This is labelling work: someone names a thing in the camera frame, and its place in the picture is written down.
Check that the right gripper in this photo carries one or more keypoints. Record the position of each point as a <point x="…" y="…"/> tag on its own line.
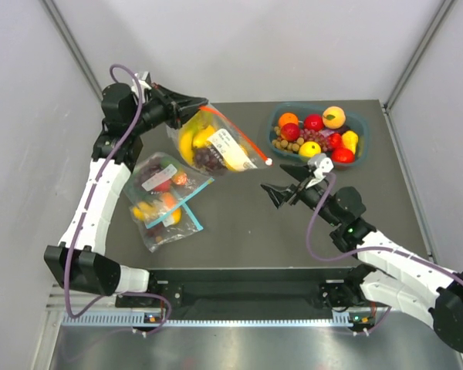
<point x="279" y="194"/>

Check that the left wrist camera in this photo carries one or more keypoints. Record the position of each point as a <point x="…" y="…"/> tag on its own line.
<point x="144" y="80"/>

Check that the fake longan cluster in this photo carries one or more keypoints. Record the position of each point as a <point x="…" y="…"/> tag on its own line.
<point x="280" y="144"/>

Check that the fake red pepper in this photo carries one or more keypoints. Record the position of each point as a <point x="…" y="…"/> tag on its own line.
<point x="335" y="141"/>

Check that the lower blue zip bag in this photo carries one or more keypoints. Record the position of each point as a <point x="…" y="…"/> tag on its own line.
<point x="180" y="224"/>

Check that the fake red apple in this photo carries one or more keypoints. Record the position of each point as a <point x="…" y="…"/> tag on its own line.
<point x="313" y="122"/>

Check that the fake orange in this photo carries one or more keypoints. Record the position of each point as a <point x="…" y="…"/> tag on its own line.
<point x="287" y="118"/>

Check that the fake yellow lemon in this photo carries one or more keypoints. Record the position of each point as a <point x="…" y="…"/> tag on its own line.
<point x="310" y="149"/>

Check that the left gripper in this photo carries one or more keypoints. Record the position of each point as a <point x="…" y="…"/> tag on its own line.
<point x="179" y="108"/>

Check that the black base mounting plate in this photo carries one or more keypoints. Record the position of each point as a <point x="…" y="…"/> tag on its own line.
<point x="319" y="287"/>

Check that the blue zip bag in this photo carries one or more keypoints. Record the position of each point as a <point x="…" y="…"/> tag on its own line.
<point x="163" y="182"/>
<point x="180" y="224"/>

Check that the fake grape bunch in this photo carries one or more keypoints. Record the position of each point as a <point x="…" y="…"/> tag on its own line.
<point x="317" y="137"/>

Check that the red zip bag with fruit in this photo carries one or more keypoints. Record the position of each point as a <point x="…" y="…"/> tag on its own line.
<point x="212" y="144"/>

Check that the fake red tomato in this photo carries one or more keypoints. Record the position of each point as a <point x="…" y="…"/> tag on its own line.
<point x="342" y="155"/>

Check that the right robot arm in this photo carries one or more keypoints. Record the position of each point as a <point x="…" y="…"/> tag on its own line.
<point x="394" y="276"/>

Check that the teal plastic fruit basket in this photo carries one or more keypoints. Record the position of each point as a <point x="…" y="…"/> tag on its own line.
<point x="302" y="110"/>

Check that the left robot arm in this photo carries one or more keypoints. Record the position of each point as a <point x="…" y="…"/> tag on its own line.
<point x="78" y="261"/>

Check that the grey slotted cable duct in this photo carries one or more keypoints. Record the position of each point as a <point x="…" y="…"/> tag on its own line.
<point x="152" y="318"/>

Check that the upper blue zip bag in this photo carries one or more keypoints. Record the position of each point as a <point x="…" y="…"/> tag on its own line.
<point x="163" y="182"/>

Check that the fake red peach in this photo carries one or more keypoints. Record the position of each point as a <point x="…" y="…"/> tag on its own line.
<point x="290" y="132"/>

